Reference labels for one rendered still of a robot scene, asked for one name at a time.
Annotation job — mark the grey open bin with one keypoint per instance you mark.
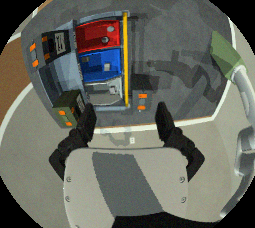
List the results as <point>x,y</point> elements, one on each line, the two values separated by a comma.
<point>99,94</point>

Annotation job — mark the white round disc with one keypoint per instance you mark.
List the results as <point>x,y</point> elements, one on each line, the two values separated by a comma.
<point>105,39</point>

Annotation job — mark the red bin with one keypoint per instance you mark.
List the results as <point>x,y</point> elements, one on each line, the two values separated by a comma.
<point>89,35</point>

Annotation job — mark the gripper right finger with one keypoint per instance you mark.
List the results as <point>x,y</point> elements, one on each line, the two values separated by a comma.
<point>167,130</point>

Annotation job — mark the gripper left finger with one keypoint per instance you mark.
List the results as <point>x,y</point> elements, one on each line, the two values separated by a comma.
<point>78,138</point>

